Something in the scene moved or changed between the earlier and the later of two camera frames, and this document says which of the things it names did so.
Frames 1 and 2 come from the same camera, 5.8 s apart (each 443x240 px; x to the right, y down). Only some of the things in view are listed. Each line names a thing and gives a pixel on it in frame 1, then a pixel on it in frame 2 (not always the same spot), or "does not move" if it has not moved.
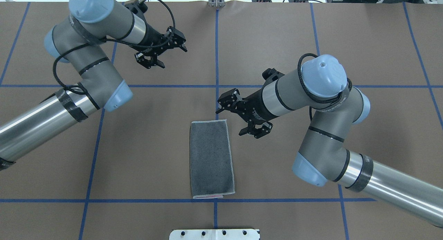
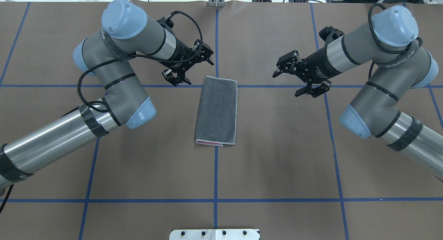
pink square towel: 211,169 to 216,119
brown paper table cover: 126,175 does not move
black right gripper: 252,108 to 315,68
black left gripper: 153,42 to 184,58
